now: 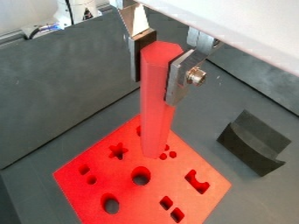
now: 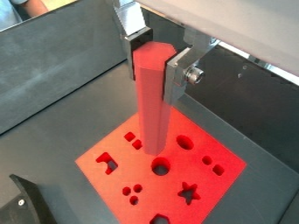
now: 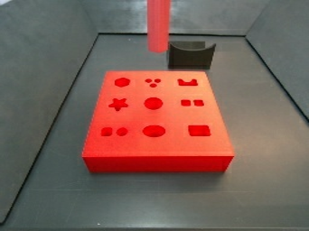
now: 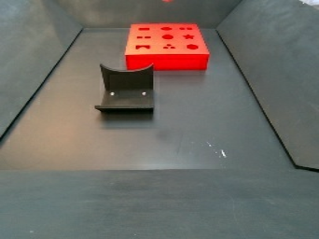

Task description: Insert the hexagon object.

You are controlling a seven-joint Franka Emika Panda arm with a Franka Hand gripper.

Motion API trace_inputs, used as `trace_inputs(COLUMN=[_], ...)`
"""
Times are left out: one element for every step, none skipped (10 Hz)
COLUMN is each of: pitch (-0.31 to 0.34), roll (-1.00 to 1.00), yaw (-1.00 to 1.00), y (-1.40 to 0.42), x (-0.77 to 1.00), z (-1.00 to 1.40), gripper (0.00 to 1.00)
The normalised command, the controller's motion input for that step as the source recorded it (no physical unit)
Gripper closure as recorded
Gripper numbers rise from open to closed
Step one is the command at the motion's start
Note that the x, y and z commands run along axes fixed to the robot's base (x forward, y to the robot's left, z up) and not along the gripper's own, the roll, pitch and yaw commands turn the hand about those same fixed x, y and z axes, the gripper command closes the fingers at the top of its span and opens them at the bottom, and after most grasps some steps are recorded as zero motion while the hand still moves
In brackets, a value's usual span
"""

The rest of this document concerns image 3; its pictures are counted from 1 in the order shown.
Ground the red hexagonal peg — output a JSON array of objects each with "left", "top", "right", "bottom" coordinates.
[{"left": 147, "top": 0, "right": 170, "bottom": 52}]

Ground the red shape-sorting block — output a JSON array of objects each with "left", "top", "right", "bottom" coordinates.
[{"left": 82, "top": 71, "right": 234, "bottom": 172}]

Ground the black curved cradle holder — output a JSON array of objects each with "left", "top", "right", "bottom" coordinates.
[{"left": 167, "top": 41, "right": 217, "bottom": 69}]

